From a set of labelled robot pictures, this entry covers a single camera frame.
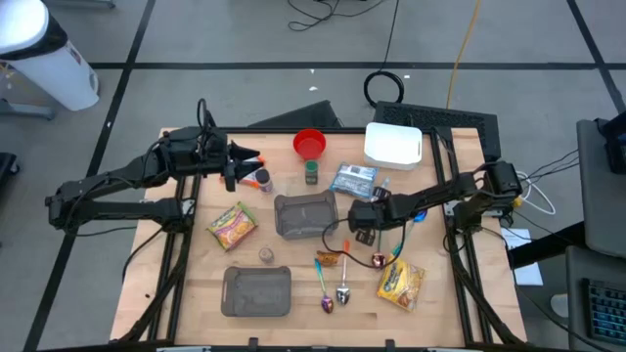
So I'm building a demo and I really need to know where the white computer mouse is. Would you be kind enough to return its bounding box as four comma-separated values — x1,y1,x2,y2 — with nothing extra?
550,292,571,319

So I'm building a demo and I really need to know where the black perforated metal case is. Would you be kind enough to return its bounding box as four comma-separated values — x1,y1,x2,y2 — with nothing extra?
373,101,503,162

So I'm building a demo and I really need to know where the yellow cable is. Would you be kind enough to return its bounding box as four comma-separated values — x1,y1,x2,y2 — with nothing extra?
445,0,484,110

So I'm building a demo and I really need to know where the black coiled floor cable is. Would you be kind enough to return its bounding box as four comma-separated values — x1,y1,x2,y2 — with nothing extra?
362,0,406,110

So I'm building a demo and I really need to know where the black chair base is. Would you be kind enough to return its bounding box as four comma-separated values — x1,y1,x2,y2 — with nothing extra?
0,152,21,178

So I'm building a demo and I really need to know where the white paper sheet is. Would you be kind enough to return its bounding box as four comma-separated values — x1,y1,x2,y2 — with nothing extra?
499,227,545,287

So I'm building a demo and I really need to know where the black tangled floor cable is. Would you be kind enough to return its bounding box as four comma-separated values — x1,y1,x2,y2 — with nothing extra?
287,0,392,33

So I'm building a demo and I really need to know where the grey translucent plastic tray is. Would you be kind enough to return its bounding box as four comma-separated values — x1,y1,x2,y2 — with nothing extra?
272,189,339,241
219,265,293,318

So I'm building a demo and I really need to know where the grey metal floor base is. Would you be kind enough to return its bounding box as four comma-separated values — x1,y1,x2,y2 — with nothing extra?
0,100,55,122

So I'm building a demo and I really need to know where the orange white snack packet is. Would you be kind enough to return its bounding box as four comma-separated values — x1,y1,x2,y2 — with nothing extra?
238,154,268,190

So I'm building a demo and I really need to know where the red plastic bowl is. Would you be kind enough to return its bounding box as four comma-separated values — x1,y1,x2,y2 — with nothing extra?
291,128,328,162

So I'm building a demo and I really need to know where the black computer keyboard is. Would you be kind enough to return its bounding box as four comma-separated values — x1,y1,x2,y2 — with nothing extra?
581,277,626,346

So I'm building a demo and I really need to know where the brown taco seasoning packet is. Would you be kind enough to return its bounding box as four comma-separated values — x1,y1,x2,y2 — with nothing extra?
315,249,340,268

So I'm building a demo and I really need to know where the blue-purple spoon with teal handle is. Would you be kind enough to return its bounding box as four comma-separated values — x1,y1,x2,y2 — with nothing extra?
390,208,429,258

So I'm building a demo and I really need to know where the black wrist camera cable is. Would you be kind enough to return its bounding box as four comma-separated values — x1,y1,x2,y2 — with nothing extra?
321,217,408,271

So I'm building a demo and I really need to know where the yellow ramen noodle packet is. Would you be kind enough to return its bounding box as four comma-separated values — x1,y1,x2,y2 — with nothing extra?
376,254,427,313

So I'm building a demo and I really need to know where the black desk support bar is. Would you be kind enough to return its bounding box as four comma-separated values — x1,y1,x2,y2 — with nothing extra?
508,222,586,269

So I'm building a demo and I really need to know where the rainbow spoon with blue handle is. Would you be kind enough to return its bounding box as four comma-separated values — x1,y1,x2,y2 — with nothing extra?
313,256,335,315

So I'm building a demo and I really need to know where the green-edged ramen noodle packet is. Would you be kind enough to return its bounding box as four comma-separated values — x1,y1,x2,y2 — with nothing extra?
206,200,259,252

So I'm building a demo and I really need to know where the grey desk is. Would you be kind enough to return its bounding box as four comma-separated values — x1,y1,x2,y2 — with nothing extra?
565,245,626,352
575,118,626,259

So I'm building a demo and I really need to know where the blue silver snack packet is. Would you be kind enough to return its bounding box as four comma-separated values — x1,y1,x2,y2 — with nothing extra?
328,161,380,200

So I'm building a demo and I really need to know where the white trash can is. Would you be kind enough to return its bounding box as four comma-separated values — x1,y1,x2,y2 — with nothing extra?
0,0,101,112

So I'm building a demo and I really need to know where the white plastic bin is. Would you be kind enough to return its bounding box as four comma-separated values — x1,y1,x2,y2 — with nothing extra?
363,121,425,172

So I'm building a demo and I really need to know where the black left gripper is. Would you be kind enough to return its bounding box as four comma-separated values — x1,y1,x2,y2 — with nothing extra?
195,130,265,193

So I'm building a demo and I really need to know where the black slanted panel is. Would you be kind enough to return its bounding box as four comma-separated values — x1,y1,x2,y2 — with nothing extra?
247,100,343,129

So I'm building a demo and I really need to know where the black desktop device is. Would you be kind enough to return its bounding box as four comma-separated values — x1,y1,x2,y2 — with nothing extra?
594,110,626,176

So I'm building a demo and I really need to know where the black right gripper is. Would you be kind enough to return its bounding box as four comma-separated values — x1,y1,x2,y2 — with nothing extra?
347,185,395,246

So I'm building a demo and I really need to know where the black aluminium table frame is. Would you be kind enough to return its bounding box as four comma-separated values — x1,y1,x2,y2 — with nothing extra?
114,125,527,349

